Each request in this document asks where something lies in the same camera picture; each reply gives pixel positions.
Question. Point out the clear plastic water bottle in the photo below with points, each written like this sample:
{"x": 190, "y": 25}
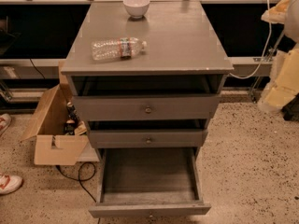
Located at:
{"x": 124, "y": 47}

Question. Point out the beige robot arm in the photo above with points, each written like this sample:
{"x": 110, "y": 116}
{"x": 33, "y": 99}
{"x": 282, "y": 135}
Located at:
{"x": 284, "y": 75}

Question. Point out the grey wooden drawer cabinet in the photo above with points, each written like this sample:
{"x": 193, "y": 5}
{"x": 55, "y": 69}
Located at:
{"x": 183, "y": 56}

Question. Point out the grey top drawer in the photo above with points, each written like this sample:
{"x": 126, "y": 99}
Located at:
{"x": 95, "y": 108}

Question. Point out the grey middle drawer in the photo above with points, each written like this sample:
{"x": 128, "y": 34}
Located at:
{"x": 147, "y": 138}

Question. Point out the grey open bottom drawer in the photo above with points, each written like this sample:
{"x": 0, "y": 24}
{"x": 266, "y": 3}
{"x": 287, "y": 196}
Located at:
{"x": 149, "y": 182}

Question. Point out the items inside cardboard box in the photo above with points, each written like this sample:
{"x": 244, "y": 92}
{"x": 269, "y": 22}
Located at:
{"x": 74, "y": 125}

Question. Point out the white ceramic bowl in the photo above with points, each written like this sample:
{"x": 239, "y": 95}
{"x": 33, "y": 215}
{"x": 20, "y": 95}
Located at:
{"x": 136, "y": 8}

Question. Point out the open cardboard box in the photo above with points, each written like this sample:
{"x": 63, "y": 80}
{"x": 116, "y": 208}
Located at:
{"x": 46, "y": 126}

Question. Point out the white red sneaker upper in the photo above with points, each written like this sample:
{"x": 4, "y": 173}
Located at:
{"x": 5, "y": 121}

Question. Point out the white red sneaker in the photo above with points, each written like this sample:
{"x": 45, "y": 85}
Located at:
{"x": 9, "y": 183}
{"x": 5, "y": 121}

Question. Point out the white red sneaker lower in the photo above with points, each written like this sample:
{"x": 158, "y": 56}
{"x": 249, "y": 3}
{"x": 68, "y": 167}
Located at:
{"x": 9, "y": 183}

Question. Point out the metal shelf rail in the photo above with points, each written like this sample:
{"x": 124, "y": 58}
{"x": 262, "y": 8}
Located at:
{"x": 48, "y": 68}

